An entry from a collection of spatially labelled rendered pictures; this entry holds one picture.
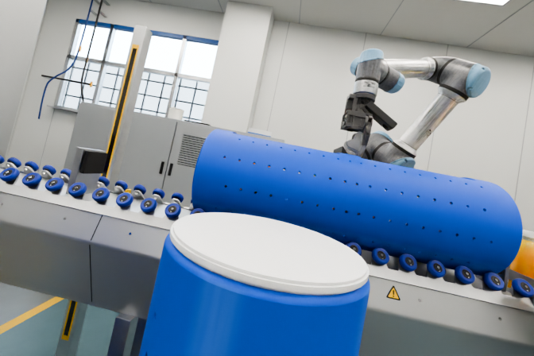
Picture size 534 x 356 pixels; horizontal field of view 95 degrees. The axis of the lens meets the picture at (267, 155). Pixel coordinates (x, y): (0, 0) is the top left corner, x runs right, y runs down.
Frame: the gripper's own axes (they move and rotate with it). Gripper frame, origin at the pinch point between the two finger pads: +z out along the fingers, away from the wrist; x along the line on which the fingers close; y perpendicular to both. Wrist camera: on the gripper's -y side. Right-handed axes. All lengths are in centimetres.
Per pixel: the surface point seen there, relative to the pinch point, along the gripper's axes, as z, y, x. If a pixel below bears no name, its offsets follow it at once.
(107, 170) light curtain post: 25, 104, -30
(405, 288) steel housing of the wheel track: 33.5, -13.9, 12.1
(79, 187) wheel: 26, 82, 11
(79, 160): 19, 89, 5
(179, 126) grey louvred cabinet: -15, 131, -153
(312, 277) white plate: 20, 19, 56
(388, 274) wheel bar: 31.0, -9.4, 11.5
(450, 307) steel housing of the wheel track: 35.3, -25.5, 12.6
